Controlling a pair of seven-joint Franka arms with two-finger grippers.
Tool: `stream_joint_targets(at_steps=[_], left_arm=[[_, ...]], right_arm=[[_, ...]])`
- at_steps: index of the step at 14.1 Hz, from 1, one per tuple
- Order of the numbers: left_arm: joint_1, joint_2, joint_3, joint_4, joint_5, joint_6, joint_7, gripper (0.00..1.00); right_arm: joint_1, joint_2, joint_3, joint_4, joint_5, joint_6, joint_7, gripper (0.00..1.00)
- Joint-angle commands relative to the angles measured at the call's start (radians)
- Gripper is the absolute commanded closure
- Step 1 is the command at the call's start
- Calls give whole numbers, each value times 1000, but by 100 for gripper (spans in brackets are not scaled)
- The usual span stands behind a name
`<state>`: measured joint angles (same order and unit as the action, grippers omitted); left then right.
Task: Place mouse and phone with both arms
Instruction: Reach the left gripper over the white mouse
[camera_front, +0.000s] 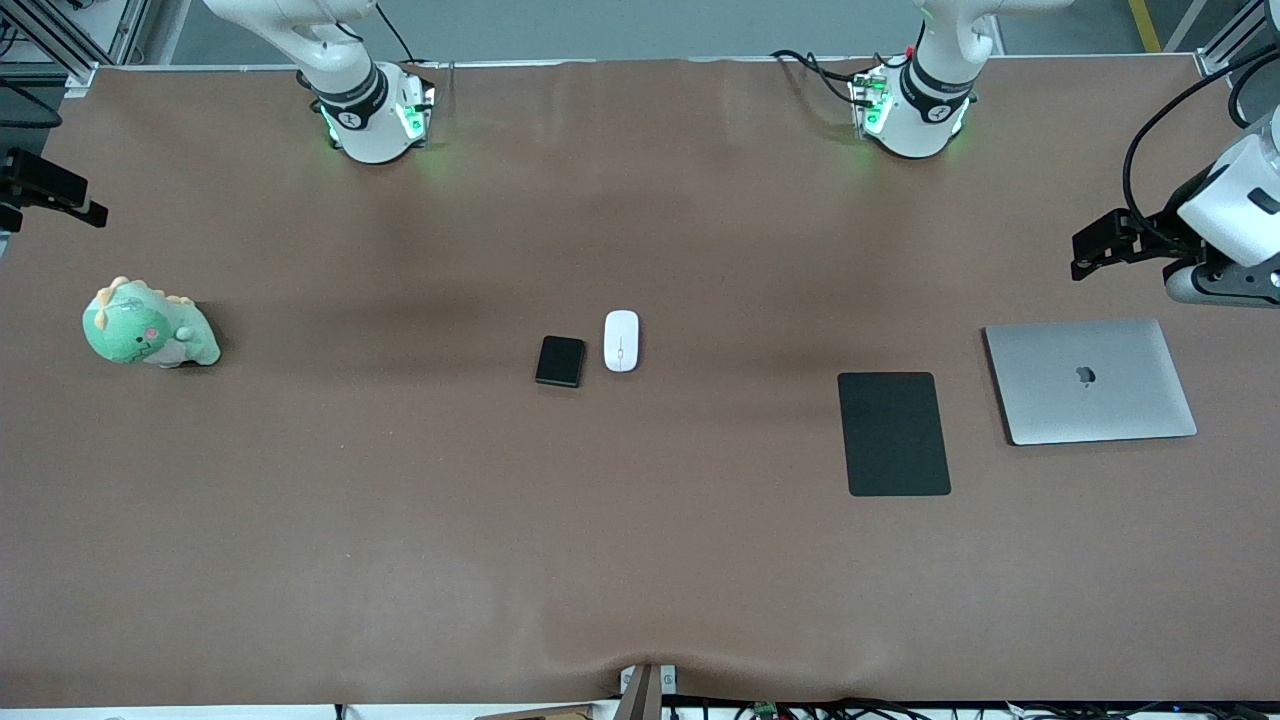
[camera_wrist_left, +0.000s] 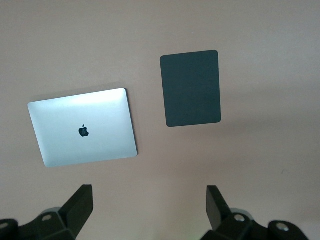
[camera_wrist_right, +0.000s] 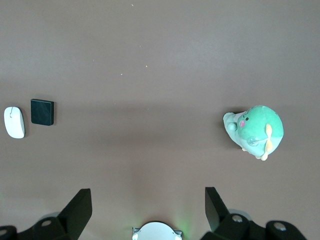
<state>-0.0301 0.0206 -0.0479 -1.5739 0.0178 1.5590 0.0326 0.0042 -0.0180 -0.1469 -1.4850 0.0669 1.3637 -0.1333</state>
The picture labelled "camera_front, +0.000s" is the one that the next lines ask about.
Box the black left base cables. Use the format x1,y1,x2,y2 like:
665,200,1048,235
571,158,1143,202
769,48,881,109

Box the brown table cloth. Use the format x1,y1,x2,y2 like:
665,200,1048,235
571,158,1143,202
0,55,1280,707

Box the black mouse pad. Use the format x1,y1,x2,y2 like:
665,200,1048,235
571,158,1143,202
837,372,953,498

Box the black right base cable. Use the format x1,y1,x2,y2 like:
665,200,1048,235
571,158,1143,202
375,0,417,65

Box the white computer mouse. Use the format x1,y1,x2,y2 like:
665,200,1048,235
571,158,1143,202
603,309,641,374

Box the aluminium frame profile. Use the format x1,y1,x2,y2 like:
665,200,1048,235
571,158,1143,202
0,0,191,98
1195,0,1280,79

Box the silver laptop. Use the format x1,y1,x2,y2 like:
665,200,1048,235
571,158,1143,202
983,318,1199,447

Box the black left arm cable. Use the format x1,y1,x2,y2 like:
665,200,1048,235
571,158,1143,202
1121,45,1280,237

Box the black phone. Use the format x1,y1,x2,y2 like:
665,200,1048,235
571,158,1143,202
534,335,587,389

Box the green dinosaur plush toy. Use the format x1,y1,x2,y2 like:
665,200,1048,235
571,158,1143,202
82,276,222,370

